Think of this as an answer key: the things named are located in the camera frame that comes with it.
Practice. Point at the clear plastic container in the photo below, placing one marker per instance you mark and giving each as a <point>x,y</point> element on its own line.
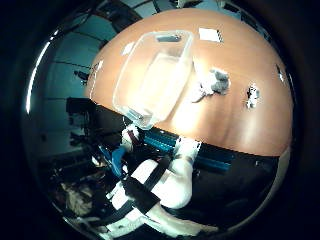
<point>156,78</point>

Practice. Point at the white bag with red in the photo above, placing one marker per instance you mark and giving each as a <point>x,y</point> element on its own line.
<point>129,135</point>

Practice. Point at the blue plastic object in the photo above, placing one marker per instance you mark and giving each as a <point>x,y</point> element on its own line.
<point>117,160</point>

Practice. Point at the small black white toy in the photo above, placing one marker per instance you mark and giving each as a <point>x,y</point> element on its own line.
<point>252,96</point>

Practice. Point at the white paper marker sheet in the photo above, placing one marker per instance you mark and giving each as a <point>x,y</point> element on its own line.
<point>210,34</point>

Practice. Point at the small black white tag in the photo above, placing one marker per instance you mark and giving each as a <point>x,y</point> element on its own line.
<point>280,73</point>

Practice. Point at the blue metal rail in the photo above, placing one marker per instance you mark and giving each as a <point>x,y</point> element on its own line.
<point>206,156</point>

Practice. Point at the black camera on stand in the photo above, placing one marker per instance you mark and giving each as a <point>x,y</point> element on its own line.
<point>82,75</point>

